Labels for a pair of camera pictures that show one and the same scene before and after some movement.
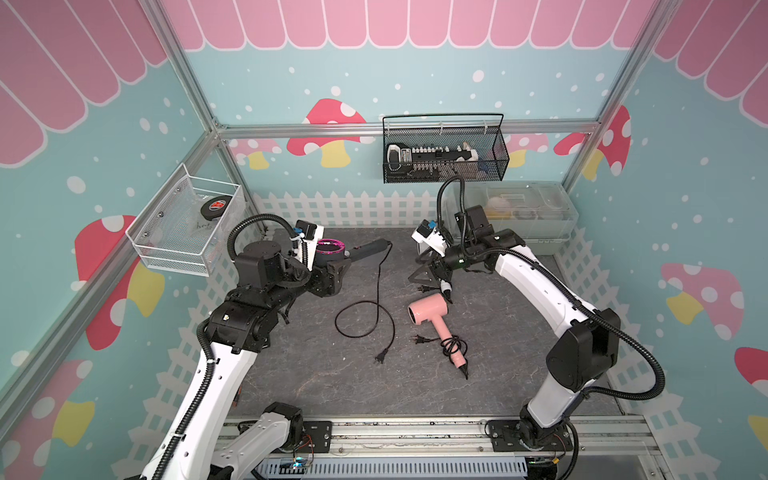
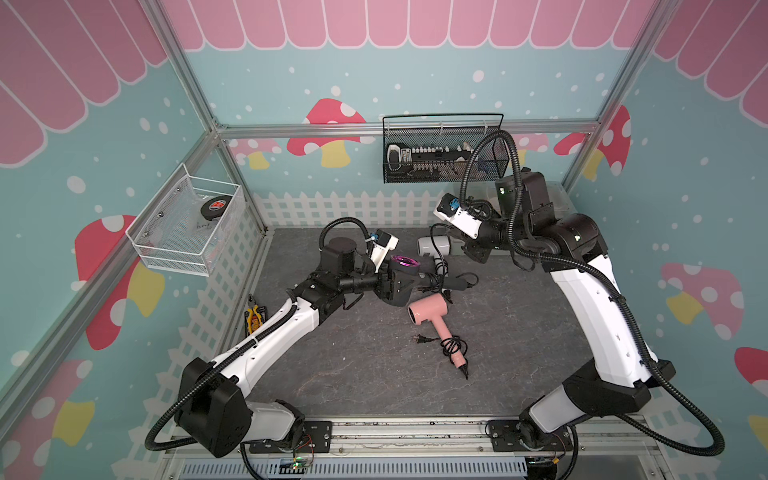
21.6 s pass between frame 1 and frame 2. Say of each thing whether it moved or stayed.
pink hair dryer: stayed
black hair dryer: moved
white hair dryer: moved
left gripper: moved
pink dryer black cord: stayed
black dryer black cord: moved
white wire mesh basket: stayed
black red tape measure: stayed
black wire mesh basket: stayed
